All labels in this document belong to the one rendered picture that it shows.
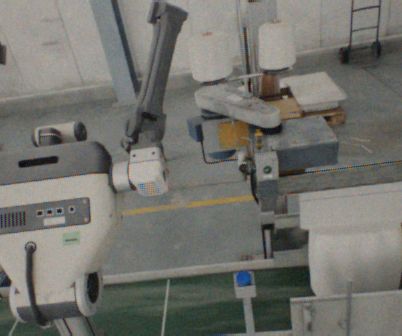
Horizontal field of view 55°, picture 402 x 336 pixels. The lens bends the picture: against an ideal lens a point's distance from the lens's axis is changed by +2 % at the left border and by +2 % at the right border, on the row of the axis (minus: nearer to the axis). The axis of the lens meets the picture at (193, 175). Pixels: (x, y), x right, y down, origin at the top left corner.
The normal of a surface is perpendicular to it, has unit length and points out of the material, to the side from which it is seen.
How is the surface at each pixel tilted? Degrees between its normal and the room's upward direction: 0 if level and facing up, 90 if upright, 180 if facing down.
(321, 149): 90
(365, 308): 90
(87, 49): 90
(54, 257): 50
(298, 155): 90
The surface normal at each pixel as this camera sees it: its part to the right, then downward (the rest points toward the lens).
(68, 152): -0.13, -0.14
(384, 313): -0.03, 0.52
